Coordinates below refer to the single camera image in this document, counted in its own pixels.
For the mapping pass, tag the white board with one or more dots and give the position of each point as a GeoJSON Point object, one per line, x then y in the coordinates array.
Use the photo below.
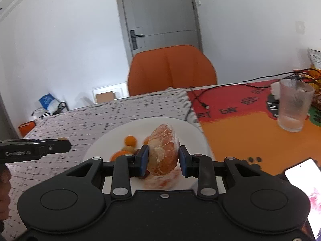
{"type": "Point", "coordinates": [110, 87]}

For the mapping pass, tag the smartphone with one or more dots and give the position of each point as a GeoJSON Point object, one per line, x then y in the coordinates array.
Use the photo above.
{"type": "Point", "coordinates": [301, 175]}

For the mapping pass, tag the blue and white bag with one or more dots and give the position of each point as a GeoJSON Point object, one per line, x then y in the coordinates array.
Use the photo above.
{"type": "Point", "coordinates": [47, 103]}

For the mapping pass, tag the black metal rack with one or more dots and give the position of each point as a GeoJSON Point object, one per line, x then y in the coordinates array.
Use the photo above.
{"type": "Point", "coordinates": [62, 106]}

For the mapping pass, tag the red and orange mat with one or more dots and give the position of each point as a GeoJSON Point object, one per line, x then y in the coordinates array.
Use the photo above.
{"type": "Point", "coordinates": [238, 135]}

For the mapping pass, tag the white plate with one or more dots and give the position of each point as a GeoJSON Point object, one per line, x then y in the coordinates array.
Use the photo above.
{"type": "Point", "coordinates": [107, 140]}

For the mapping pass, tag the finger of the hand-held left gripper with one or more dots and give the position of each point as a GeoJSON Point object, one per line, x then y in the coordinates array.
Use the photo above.
{"type": "Point", "coordinates": [57, 146]}

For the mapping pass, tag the white power adapter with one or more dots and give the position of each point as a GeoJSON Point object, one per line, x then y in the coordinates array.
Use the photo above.
{"type": "Point", "coordinates": [275, 89]}

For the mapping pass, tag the orange chair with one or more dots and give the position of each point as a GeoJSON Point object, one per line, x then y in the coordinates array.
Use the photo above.
{"type": "Point", "coordinates": [170, 72]}

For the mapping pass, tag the orange box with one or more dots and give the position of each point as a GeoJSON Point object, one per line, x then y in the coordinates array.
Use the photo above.
{"type": "Point", "coordinates": [27, 128]}

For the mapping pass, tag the person's left hand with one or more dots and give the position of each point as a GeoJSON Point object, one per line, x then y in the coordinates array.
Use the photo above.
{"type": "Point", "coordinates": [3, 200]}

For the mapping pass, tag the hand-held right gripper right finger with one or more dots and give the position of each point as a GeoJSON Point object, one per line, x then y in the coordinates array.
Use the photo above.
{"type": "Point", "coordinates": [183, 161]}

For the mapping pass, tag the ribbed clear glass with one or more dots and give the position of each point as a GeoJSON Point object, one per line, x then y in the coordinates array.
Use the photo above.
{"type": "Point", "coordinates": [294, 105]}

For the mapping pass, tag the grey-brown door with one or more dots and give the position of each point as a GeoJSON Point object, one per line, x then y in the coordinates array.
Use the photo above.
{"type": "Point", "coordinates": [5, 120]}

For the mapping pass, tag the light brown longan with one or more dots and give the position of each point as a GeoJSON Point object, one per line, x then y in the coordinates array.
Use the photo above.
{"type": "Point", "coordinates": [129, 149]}

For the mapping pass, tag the small orange kumquat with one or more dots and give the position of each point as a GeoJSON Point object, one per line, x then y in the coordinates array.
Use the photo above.
{"type": "Point", "coordinates": [130, 140]}

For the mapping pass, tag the printed snack bag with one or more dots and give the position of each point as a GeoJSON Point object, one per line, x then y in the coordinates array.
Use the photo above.
{"type": "Point", "coordinates": [315, 57]}

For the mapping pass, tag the brown cardboard box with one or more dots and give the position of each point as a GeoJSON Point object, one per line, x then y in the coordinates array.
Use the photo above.
{"type": "Point", "coordinates": [105, 97]}

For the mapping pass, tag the grey door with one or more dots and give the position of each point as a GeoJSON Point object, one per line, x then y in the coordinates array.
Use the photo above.
{"type": "Point", "coordinates": [160, 5]}

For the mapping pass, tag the black-patterned white tablecloth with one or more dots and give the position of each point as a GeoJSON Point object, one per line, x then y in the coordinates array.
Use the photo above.
{"type": "Point", "coordinates": [100, 113]}

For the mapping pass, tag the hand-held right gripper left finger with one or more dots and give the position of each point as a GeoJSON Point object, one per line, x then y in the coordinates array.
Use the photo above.
{"type": "Point", "coordinates": [144, 158]}

